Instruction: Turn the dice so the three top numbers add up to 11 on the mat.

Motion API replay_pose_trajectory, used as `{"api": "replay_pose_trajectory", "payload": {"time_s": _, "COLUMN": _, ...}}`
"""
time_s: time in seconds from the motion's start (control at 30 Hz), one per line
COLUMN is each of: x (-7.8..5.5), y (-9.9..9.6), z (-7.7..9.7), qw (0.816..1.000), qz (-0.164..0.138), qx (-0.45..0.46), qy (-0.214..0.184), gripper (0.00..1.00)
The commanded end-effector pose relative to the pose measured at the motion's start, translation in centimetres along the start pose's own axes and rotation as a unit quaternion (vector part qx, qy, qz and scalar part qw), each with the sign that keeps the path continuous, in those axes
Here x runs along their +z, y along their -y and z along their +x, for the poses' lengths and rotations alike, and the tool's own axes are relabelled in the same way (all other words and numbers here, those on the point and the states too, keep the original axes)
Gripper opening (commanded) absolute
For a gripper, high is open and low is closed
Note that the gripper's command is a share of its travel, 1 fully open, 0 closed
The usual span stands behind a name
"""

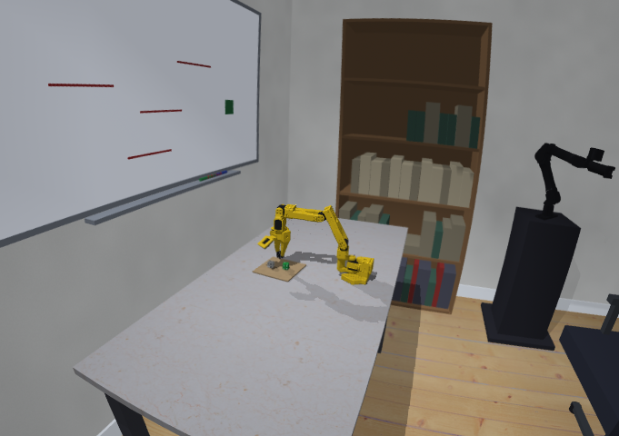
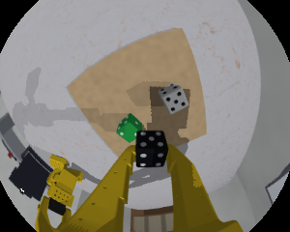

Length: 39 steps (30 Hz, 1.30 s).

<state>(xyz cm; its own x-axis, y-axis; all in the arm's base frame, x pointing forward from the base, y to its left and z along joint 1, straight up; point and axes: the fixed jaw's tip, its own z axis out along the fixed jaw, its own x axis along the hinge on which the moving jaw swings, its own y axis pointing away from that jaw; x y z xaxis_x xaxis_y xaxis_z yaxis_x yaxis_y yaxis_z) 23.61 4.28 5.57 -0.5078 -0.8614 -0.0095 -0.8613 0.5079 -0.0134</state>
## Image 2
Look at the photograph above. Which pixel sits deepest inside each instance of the green die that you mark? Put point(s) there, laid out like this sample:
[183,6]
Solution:
[128,127]

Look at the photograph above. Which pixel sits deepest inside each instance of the tan mat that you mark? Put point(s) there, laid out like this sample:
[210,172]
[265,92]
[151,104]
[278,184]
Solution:
[129,80]

